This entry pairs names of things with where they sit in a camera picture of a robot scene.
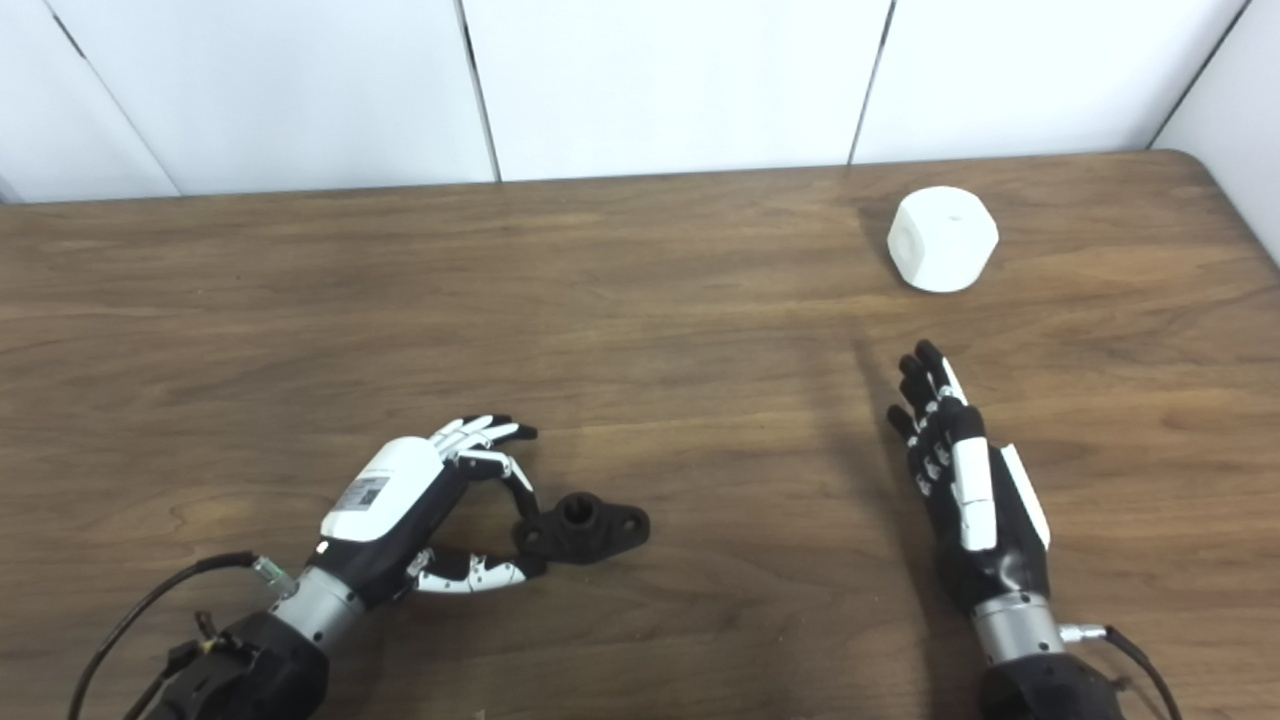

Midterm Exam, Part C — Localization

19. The black three-hole holder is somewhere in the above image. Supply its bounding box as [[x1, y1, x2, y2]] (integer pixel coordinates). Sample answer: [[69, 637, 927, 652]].
[[512, 492, 651, 565]]

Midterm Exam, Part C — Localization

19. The round white faceted piece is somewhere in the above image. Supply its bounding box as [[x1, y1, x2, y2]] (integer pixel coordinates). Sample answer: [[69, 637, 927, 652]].
[[887, 186, 1000, 294]]

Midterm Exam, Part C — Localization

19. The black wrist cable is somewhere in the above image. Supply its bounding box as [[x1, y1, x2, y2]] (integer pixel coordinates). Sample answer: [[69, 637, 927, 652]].
[[68, 552, 291, 720], [1060, 624, 1186, 720]]

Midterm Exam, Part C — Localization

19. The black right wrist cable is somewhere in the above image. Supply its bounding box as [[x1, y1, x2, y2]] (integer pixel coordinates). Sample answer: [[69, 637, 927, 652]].
[[1060, 624, 1186, 720]]

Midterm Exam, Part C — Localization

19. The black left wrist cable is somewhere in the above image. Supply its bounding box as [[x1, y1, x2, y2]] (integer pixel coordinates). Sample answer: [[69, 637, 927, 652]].
[[68, 552, 291, 720]]

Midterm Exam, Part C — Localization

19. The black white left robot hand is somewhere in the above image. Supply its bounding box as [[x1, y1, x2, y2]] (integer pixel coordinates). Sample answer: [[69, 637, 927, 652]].
[[318, 414, 549, 609]]

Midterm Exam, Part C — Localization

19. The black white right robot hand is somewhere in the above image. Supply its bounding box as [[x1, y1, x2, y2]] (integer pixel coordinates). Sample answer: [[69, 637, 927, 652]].
[[887, 340, 1052, 613]]

